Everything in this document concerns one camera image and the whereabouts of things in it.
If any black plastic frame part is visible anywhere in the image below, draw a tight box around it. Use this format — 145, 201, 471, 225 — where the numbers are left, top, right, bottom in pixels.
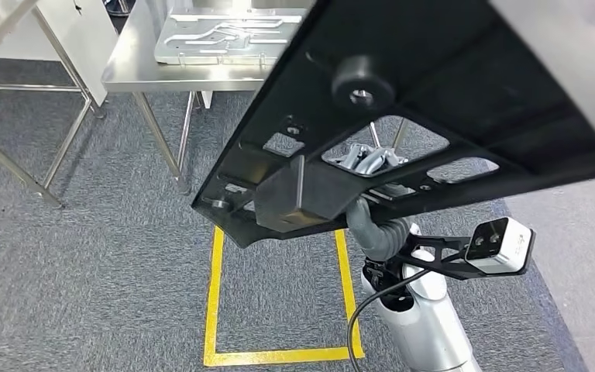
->
191, 0, 595, 250

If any stainless steel workbench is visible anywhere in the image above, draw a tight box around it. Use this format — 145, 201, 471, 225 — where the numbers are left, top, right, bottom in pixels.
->
101, 0, 409, 197

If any grooved aluminium fixture plate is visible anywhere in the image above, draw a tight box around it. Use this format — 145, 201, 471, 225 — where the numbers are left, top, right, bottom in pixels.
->
153, 6, 309, 67

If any yellow floor tape square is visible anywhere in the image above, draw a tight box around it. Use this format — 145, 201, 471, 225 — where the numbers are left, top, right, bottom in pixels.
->
202, 226, 366, 368

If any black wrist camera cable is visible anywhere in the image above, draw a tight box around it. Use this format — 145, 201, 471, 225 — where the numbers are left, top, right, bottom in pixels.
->
347, 267, 432, 372

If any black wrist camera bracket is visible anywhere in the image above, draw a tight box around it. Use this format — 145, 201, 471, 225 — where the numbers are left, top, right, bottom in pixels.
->
392, 233, 486, 282

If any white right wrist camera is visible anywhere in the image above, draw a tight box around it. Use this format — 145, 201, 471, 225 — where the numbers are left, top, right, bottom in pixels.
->
464, 216, 536, 277

